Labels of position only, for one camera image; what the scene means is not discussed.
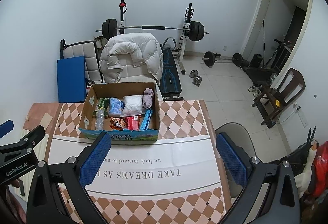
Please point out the light blue packet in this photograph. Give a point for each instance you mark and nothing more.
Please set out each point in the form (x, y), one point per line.
(116, 107)

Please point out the white puffer jacket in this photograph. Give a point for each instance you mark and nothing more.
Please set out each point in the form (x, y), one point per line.
(131, 57)

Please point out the red plastic bag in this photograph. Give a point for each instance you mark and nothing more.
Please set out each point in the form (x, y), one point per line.
(320, 165)

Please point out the lilac cloth bundle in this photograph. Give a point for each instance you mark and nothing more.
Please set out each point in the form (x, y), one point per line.
(147, 99)

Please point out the white squat rack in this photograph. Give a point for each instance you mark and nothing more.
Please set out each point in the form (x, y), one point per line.
(178, 51)

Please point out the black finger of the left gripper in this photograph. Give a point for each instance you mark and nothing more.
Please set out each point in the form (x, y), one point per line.
(6, 127)

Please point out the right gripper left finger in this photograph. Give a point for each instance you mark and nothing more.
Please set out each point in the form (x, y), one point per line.
(45, 202)

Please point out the barbell on floor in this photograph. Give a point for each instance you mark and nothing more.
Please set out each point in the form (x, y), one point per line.
(210, 58)

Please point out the white goose toy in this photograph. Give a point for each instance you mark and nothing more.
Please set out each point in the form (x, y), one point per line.
(303, 179)

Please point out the grey padded chair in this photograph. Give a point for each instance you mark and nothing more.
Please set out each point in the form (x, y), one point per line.
(234, 144)

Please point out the blue stick packet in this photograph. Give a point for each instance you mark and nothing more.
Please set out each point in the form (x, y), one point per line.
(146, 120)

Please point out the yellow silver scrub sponge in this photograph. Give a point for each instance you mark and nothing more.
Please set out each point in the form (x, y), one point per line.
(100, 118)

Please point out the blue foam mat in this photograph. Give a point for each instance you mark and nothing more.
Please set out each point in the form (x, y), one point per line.
(71, 81)

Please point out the barbell on rack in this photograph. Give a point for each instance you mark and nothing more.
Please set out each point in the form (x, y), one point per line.
(195, 32)

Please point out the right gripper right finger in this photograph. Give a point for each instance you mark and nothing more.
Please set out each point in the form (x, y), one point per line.
(280, 205)

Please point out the white plastic bag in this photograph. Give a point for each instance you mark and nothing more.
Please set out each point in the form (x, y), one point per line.
(133, 106)

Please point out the red snack bag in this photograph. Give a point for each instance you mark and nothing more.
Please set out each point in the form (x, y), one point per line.
(132, 123)

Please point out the cardboard box with print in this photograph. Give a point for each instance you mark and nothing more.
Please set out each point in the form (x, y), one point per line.
(119, 90)

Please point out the black weight bench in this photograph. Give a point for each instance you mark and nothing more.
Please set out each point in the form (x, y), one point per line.
(170, 85)

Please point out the chrome dumbbell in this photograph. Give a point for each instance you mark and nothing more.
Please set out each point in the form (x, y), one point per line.
(193, 73)

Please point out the dark wooden chair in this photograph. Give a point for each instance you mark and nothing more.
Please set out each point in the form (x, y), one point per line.
(272, 101)

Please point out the patterned tablecloth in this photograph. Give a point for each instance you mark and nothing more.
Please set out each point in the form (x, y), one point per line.
(178, 178)

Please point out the dark green snack bag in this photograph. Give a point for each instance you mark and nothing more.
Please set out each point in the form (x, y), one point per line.
(103, 103)

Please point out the orange snack bag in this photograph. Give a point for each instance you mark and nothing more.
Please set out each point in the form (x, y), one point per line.
(117, 123)

